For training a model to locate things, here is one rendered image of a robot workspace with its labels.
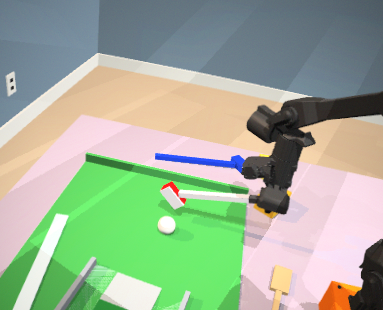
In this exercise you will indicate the white flat strip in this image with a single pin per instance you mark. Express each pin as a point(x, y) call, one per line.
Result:
point(35, 276)

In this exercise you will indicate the green flat mat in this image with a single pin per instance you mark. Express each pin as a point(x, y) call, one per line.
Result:
point(113, 216)

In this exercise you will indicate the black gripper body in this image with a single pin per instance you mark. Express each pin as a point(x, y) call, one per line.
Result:
point(281, 175)

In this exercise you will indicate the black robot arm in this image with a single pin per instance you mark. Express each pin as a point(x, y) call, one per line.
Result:
point(282, 127)

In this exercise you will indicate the white golf ball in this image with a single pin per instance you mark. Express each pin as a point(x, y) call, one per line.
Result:
point(166, 225)

